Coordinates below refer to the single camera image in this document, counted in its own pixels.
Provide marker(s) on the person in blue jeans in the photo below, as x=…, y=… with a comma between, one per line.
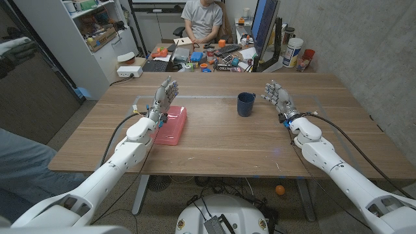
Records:
x=22, y=169

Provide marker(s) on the white power box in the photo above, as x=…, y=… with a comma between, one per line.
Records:
x=129, y=71

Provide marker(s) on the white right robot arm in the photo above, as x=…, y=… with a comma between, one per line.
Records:
x=325, y=156

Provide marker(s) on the blue box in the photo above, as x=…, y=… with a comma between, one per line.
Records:
x=196, y=57

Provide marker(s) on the grey electronics module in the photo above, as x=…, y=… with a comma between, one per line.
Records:
x=214, y=226

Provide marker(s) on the black laptop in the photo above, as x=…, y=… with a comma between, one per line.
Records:
x=156, y=66

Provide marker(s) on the cardboard box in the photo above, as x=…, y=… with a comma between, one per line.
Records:
x=102, y=39

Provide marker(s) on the white plastic tub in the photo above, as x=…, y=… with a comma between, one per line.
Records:
x=292, y=52

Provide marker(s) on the orange ball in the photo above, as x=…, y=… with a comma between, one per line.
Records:
x=280, y=190

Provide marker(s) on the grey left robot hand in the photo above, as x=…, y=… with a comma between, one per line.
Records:
x=162, y=99

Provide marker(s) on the dark blue mug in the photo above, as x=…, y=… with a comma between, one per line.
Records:
x=245, y=105

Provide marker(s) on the red can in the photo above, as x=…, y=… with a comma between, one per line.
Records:
x=210, y=54

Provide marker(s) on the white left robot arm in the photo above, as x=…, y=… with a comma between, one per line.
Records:
x=130, y=152

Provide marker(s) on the red cup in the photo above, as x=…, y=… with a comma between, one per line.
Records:
x=309, y=54

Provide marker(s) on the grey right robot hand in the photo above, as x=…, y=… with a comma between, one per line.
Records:
x=282, y=99

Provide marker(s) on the black keyboard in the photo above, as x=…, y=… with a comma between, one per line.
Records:
x=227, y=49

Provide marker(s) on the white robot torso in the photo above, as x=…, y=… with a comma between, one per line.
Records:
x=224, y=208

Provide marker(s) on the orange toy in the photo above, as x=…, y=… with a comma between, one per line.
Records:
x=160, y=52

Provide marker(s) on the grey table leg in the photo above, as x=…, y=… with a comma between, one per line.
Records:
x=140, y=195
x=305, y=201

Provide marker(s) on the grey gloved person hand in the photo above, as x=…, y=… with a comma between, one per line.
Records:
x=14, y=53

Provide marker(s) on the black computer monitor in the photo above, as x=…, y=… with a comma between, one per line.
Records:
x=263, y=26

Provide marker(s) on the dark jar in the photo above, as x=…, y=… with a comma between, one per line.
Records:
x=288, y=35

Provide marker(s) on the brown office chair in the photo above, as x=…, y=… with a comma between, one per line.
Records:
x=227, y=26

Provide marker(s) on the seated person grey t-shirt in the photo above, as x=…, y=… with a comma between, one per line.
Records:
x=201, y=18

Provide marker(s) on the clear cup with items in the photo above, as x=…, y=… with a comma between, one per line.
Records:
x=302, y=64

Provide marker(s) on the pink plastic tray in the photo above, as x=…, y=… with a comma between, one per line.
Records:
x=174, y=126

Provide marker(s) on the white shelf cabinet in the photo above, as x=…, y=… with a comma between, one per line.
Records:
x=65, y=42

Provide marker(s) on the black monitor stand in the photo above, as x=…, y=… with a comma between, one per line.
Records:
x=278, y=39

